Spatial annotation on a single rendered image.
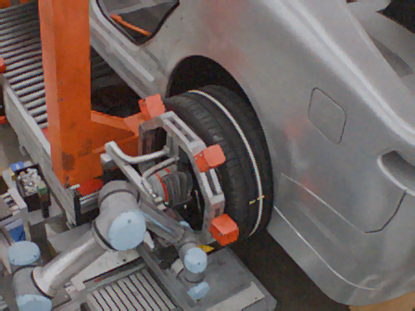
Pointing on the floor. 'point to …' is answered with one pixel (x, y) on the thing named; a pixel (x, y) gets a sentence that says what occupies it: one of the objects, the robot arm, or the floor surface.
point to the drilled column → (37, 235)
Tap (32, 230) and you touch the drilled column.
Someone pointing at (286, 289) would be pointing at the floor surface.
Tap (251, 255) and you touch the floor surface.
